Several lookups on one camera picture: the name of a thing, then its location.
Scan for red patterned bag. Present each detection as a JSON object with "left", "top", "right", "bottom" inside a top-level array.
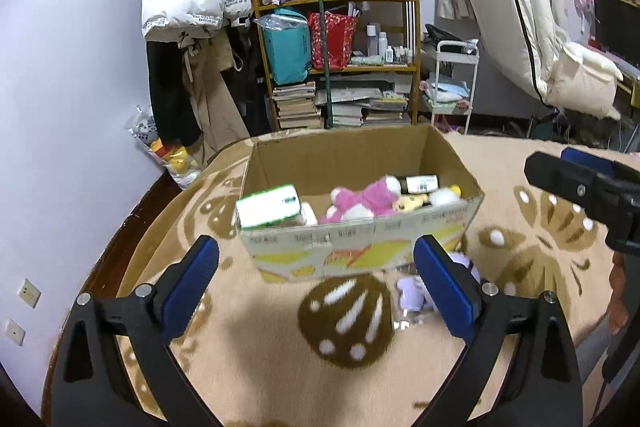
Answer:
[{"left": 307, "top": 12, "right": 358, "bottom": 69}]

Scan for person's right hand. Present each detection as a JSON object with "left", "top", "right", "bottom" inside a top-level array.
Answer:
[{"left": 608, "top": 251, "right": 629, "bottom": 335}]

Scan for green pole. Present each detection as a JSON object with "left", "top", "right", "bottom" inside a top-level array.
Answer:
[{"left": 318, "top": 0, "right": 333, "bottom": 129}]

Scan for green white tissue pack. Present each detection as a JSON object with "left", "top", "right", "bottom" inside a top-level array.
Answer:
[{"left": 235, "top": 184, "right": 303, "bottom": 230}]

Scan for stack of books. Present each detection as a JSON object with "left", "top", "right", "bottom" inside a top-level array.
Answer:
[{"left": 272, "top": 81, "right": 323, "bottom": 130}]

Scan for white bottle in box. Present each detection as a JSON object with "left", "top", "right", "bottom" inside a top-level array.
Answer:
[{"left": 398, "top": 174, "right": 439, "bottom": 195}]

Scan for purple white-haired plush doll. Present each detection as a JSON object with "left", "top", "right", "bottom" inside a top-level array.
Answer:
[{"left": 397, "top": 250, "right": 482, "bottom": 313}]

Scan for white wall socket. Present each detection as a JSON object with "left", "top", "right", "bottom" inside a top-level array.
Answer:
[
  {"left": 3, "top": 320, "right": 26, "bottom": 347},
  {"left": 17, "top": 279, "right": 41, "bottom": 309}
]

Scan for pink strawberry bear plush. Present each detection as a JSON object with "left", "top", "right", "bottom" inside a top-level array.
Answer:
[{"left": 320, "top": 176, "right": 401, "bottom": 225}]

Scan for cardboard box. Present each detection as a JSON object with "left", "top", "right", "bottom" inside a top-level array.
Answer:
[{"left": 235, "top": 124, "right": 484, "bottom": 282}]

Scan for beige floral blanket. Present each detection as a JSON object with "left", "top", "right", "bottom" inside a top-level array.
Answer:
[{"left": 119, "top": 134, "right": 613, "bottom": 426}]

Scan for teal shopping bag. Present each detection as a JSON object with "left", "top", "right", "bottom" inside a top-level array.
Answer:
[{"left": 256, "top": 8, "right": 311, "bottom": 86}]

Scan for cream folded mattress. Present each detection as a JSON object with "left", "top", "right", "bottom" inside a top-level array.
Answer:
[{"left": 470, "top": 0, "right": 623, "bottom": 120}]

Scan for bag of plush toys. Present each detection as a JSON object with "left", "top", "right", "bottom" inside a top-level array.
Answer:
[{"left": 125, "top": 105, "right": 201, "bottom": 190}]

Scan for wooden bookshelf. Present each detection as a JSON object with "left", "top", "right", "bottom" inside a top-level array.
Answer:
[{"left": 252, "top": 0, "right": 422, "bottom": 124}]

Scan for beige trousers hanging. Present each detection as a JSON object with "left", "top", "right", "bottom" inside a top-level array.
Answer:
[{"left": 182, "top": 32, "right": 250, "bottom": 162}]

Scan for white rolling cart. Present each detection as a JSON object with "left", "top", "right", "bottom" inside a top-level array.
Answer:
[{"left": 420, "top": 39, "right": 480, "bottom": 134}]

